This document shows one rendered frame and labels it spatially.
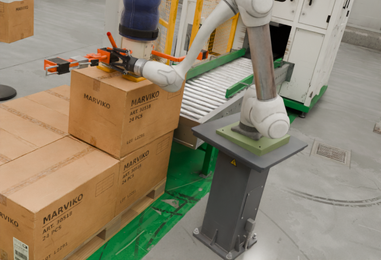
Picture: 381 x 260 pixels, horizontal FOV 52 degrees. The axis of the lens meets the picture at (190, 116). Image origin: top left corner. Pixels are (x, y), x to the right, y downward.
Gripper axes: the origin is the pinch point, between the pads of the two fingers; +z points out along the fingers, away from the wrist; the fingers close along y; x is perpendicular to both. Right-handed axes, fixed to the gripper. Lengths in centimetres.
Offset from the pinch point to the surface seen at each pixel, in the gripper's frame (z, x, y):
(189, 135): -28, 62, 60
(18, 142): 32, -29, 54
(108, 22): 106, 132, 18
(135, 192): -19, 16, 86
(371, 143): -146, 294, 108
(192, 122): -28, 62, 49
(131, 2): -1.2, 15.9, -27.2
